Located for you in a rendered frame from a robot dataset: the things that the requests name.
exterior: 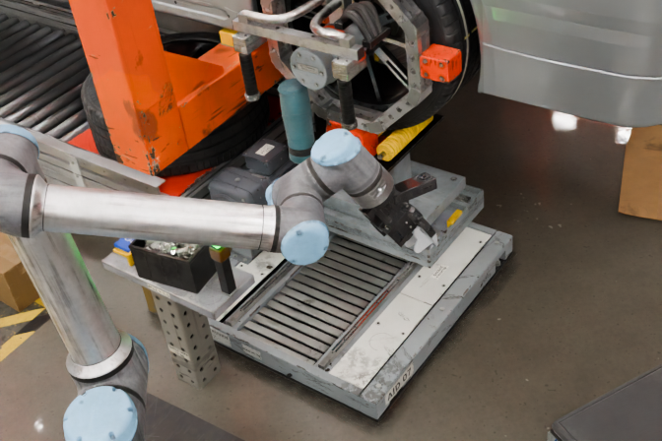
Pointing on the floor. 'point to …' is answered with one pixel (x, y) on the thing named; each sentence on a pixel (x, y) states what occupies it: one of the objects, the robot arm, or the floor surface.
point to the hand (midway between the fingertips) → (434, 238)
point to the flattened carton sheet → (642, 174)
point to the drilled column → (188, 342)
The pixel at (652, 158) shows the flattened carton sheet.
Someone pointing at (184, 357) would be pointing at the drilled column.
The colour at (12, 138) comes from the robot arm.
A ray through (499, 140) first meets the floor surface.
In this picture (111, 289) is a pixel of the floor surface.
